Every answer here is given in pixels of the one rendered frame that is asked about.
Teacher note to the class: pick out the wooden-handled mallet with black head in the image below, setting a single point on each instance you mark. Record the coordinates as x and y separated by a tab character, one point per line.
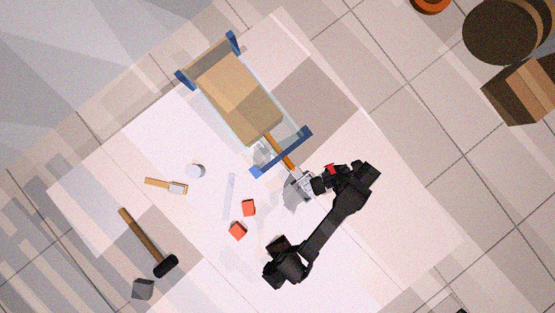
165	265

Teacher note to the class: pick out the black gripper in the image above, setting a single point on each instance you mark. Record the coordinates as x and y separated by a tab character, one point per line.
342	171

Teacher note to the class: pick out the grey cylinder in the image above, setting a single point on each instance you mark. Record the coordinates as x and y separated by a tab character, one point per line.
196	171

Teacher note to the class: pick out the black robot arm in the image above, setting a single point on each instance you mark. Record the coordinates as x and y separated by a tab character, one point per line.
351	196

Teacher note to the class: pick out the orange-red cube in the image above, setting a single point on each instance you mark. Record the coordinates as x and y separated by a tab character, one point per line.
248	207
238	230

